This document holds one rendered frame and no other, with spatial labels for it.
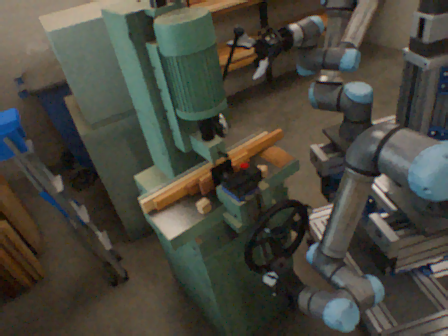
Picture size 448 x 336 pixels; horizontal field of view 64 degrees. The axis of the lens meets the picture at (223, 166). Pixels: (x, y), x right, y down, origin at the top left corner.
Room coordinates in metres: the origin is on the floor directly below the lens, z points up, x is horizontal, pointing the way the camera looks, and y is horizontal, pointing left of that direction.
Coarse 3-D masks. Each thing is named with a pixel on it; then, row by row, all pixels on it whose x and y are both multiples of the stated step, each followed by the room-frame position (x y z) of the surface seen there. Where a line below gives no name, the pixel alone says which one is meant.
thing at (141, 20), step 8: (168, 0) 1.29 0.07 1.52; (144, 8) 1.24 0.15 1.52; (136, 16) 1.23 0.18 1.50; (144, 16) 1.24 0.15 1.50; (152, 16) 1.25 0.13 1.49; (144, 24) 1.24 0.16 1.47; (152, 24) 1.25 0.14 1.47; (144, 32) 1.23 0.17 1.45; (152, 32) 1.25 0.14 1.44; (144, 40) 1.23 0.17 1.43; (144, 48) 1.23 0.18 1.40; (152, 72) 1.23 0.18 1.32; (160, 96) 1.23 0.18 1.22; (160, 104) 1.24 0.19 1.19; (168, 128) 1.23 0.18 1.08
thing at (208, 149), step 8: (192, 136) 1.16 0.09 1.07; (200, 136) 1.15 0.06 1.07; (216, 136) 1.12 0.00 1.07; (192, 144) 1.17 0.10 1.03; (200, 144) 1.11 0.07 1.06; (208, 144) 1.08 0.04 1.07; (216, 144) 1.08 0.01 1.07; (224, 144) 1.09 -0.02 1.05; (200, 152) 1.12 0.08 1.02; (208, 152) 1.07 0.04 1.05; (216, 152) 1.07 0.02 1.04; (224, 152) 1.09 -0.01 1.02; (216, 160) 1.07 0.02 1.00
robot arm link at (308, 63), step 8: (296, 48) 1.25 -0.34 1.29; (304, 48) 1.21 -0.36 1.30; (312, 48) 1.21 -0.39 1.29; (320, 48) 1.21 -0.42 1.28; (304, 56) 1.21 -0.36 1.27; (312, 56) 1.20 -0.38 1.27; (320, 56) 1.18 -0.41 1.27; (304, 64) 1.21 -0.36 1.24; (312, 64) 1.19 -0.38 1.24; (320, 64) 1.17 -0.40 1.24; (304, 72) 1.21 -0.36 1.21; (312, 72) 1.21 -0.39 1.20
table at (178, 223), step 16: (272, 144) 1.25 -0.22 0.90; (256, 160) 1.16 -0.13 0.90; (272, 176) 1.05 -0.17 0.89; (288, 176) 1.08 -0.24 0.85; (208, 192) 1.02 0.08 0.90; (176, 208) 0.97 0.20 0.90; (192, 208) 0.95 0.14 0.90; (224, 208) 0.93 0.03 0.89; (160, 224) 0.90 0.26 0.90; (176, 224) 0.89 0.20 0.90; (192, 224) 0.87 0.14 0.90; (208, 224) 0.90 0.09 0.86; (240, 224) 0.86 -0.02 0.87; (176, 240) 0.83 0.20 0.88
